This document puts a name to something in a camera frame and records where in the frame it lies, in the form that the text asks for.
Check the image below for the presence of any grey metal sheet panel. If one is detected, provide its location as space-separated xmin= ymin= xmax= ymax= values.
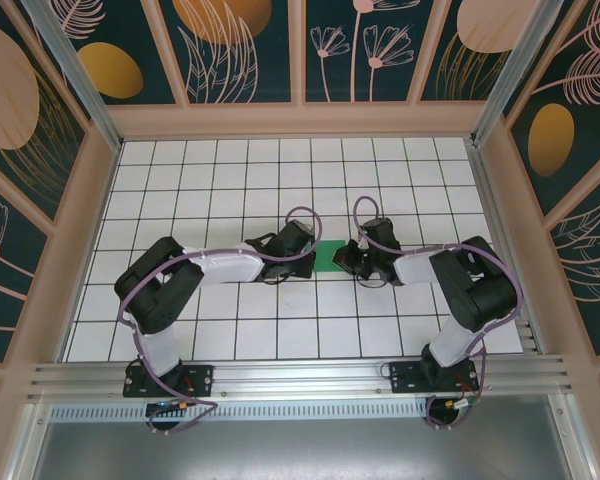
xmin=9 ymin=394 xmax=597 ymax=480

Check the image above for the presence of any small black controller board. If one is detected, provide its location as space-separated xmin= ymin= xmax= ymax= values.
xmin=146 ymin=399 xmax=197 ymax=415
xmin=444 ymin=396 xmax=480 ymax=415

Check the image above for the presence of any long aluminium mounting rail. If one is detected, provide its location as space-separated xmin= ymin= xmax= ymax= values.
xmin=27 ymin=354 xmax=575 ymax=402

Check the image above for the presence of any aluminium side rail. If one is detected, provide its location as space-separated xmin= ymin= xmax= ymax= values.
xmin=466 ymin=141 xmax=540 ymax=357

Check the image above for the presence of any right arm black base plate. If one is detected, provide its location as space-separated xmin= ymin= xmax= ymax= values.
xmin=389 ymin=358 xmax=479 ymax=396

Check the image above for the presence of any slotted grey cable duct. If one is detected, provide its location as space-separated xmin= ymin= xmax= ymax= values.
xmin=49 ymin=402 xmax=432 ymax=422

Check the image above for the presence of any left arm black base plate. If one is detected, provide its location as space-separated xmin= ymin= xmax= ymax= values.
xmin=123 ymin=361 xmax=215 ymax=399

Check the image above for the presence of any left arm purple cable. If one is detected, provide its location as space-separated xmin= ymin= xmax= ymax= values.
xmin=117 ymin=206 xmax=324 ymax=435

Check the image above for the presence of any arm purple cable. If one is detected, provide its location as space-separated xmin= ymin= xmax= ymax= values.
xmin=117 ymin=206 xmax=324 ymax=435
xmin=353 ymin=196 xmax=525 ymax=432

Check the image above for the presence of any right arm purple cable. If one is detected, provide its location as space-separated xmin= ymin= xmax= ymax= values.
xmin=353 ymin=196 xmax=525 ymax=432

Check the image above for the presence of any aluminium frame post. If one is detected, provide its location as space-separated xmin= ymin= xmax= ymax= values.
xmin=469 ymin=0 xmax=565 ymax=147
xmin=19 ymin=0 xmax=125 ymax=152

